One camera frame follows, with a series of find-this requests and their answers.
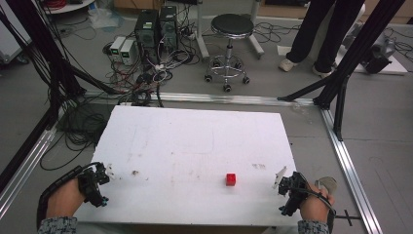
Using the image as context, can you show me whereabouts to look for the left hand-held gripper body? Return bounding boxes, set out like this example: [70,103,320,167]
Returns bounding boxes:
[77,162,111,208]

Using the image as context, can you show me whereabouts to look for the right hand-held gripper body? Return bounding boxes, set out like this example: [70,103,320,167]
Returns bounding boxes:
[278,171,310,217]

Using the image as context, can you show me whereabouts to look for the person's right hand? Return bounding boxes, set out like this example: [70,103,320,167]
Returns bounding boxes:
[299,183,335,224]

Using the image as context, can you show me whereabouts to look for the person's left hand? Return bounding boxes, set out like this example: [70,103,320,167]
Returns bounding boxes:
[45,177,88,219]

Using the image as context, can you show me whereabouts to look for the person's grey shoe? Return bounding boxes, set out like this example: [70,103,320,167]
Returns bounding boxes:
[315,175,339,197]

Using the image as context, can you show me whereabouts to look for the white power supply box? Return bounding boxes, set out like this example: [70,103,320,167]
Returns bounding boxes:
[119,39,136,66]
[109,35,128,62]

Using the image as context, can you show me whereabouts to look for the white desk leg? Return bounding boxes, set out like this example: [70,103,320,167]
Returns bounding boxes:
[194,0,211,60]
[247,0,266,60]

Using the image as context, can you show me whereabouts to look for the black computer tower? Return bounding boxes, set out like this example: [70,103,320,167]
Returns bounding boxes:
[133,9,161,65]
[158,5,179,51]

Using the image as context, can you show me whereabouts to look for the clear plastic bag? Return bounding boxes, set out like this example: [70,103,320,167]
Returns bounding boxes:
[87,5,125,31]

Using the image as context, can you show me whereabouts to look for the black round stool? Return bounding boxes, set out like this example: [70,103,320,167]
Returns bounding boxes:
[204,13,256,94]

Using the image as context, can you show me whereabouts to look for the white floor board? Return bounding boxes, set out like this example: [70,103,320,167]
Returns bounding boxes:
[334,48,409,76]

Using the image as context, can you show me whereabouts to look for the round white table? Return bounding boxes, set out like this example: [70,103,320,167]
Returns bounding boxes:
[42,0,97,16]

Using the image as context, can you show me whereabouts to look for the tangle of black floor cables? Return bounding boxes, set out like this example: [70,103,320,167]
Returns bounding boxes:
[38,97,110,173]

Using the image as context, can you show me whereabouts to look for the aluminium floor rail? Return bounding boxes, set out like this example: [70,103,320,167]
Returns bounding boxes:
[0,125,58,219]
[83,91,317,107]
[319,106,385,234]

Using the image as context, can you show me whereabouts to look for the loose black cables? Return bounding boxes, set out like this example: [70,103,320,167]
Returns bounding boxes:
[252,20,304,45]

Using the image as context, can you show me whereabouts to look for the black frame post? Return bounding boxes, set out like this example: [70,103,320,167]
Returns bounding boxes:
[312,0,407,110]
[3,0,87,98]

